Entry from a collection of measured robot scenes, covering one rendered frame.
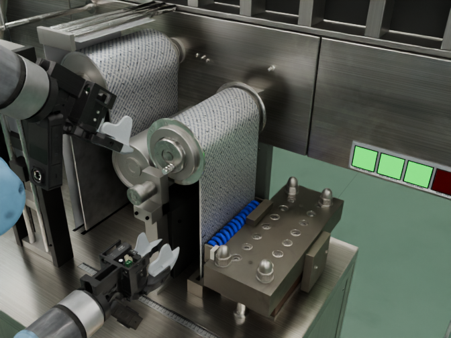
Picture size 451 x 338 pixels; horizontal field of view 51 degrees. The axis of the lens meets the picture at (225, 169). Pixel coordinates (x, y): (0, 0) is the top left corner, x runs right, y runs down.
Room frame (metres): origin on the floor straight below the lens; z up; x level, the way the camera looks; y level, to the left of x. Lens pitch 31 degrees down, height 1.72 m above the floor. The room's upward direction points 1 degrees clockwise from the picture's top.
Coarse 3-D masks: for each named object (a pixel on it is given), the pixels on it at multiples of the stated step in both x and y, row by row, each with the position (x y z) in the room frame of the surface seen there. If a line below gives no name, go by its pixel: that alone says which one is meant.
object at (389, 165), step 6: (384, 156) 0.93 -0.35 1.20; (390, 156) 0.92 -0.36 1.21; (384, 162) 0.93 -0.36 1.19; (390, 162) 0.92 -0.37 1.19; (396, 162) 0.92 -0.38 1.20; (402, 162) 0.91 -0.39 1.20; (384, 168) 0.93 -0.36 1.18; (390, 168) 0.92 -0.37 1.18; (396, 168) 0.91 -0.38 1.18; (384, 174) 0.93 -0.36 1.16; (390, 174) 0.92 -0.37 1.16; (396, 174) 0.91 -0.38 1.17
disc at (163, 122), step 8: (160, 120) 0.86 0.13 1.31; (168, 120) 0.85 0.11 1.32; (176, 120) 0.84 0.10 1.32; (152, 128) 0.87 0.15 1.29; (176, 128) 0.84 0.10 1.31; (184, 128) 0.83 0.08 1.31; (192, 136) 0.82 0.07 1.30; (200, 144) 0.81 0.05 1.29; (200, 152) 0.81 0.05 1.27; (152, 160) 0.88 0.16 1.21; (200, 160) 0.81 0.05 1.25; (184, 168) 0.83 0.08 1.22; (200, 168) 0.81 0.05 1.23; (192, 176) 0.82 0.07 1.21; (200, 176) 0.81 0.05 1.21; (184, 184) 0.83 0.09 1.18
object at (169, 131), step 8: (160, 128) 0.85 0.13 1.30; (168, 128) 0.84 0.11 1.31; (152, 136) 0.86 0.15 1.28; (160, 136) 0.85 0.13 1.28; (168, 136) 0.84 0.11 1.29; (176, 136) 0.83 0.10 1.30; (184, 136) 0.82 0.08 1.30; (152, 144) 0.86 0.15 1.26; (184, 144) 0.82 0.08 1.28; (192, 144) 0.82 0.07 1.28; (152, 152) 0.86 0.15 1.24; (192, 152) 0.81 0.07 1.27; (192, 160) 0.81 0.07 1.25; (160, 168) 0.85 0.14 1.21; (192, 168) 0.81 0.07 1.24; (168, 176) 0.84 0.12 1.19; (176, 176) 0.83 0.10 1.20; (184, 176) 0.82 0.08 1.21
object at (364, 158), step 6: (360, 150) 0.96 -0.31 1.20; (366, 150) 0.95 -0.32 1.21; (354, 156) 0.97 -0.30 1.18; (360, 156) 0.96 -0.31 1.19; (366, 156) 0.95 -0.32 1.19; (372, 156) 0.94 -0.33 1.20; (354, 162) 0.97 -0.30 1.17; (360, 162) 0.96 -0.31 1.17; (366, 162) 0.95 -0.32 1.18; (372, 162) 0.94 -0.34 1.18; (366, 168) 0.95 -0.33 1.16; (372, 168) 0.94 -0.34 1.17
